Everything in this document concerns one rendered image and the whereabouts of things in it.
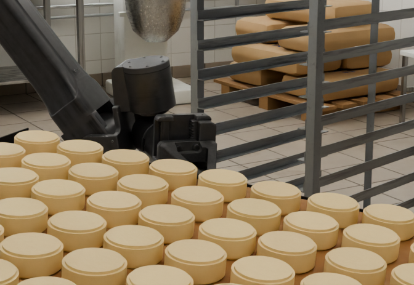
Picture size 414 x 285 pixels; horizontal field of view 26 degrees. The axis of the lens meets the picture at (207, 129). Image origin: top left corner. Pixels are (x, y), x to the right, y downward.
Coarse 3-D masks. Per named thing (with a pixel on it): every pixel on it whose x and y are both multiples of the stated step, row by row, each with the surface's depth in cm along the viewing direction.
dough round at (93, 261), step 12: (72, 252) 70; (84, 252) 70; (96, 252) 70; (108, 252) 70; (72, 264) 68; (84, 264) 68; (96, 264) 68; (108, 264) 68; (120, 264) 68; (72, 276) 67; (84, 276) 66; (96, 276) 66; (108, 276) 67; (120, 276) 68
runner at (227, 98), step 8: (296, 80) 309; (304, 80) 312; (256, 88) 294; (264, 88) 297; (272, 88) 300; (280, 88) 303; (288, 88) 306; (296, 88) 306; (216, 96) 281; (224, 96) 283; (232, 96) 286; (240, 96) 289; (248, 96) 292; (256, 96) 293; (264, 96) 294; (200, 104) 276; (208, 104) 279; (216, 104) 280; (224, 104) 280
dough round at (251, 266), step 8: (248, 256) 72; (256, 256) 72; (264, 256) 72; (232, 264) 70; (240, 264) 70; (248, 264) 70; (256, 264) 70; (264, 264) 70; (272, 264) 70; (280, 264) 71; (232, 272) 69; (240, 272) 69; (248, 272) 69; (256, 272) 69; (264, 272) 69; (272, 272) 69; (280, 272) 69; (288, 272) 69; (232, 280) 69; (240, 280) 68; (248, 280) 68; (256, 280) 68; (264, 280) 68; (272, 280) 68; (280, 280) 68; (288, 280) 68
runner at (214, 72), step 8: (280, 56) 300; (288, 56) 303; (296, 56) 306; (304, 56) 310; (232, 64) 284; (240, 64) 286; (248, 64) 289; (256, 64) 292; (264, 64) 295; (272, 64) 298; (280, 64) 300; (288, 64) 300; (200, 72) 274; (208, 72) 276; (216, 72) 279; (224, 72) 282; (232, 72) 284; (240, 72) 285; (248, 72) 286
